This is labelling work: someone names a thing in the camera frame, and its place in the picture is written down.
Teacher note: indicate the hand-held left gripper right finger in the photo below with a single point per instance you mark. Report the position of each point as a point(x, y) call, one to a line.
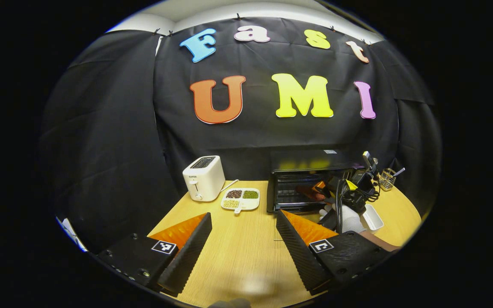
point(298, 252)

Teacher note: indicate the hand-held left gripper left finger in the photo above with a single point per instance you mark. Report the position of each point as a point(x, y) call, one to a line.
point(188, 252)

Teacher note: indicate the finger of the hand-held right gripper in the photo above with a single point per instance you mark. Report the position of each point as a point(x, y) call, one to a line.
point(321, 188)

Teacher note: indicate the brown meat piece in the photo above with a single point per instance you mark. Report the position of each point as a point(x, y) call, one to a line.
point(308, 193)

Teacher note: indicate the black electric oven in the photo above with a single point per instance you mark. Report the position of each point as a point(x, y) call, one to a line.
point(306, 160)

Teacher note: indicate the white rectangular tray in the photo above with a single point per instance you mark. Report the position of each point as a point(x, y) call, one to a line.
point(374, 218)

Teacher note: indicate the white toaster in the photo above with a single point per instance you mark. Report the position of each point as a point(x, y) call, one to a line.
point(203, 182)

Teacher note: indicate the white divided bean dish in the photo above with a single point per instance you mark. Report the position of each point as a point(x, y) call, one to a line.
point(241, 200)

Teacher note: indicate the black backdrop cloth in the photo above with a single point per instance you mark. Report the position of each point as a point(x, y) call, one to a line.
point(114, 128)

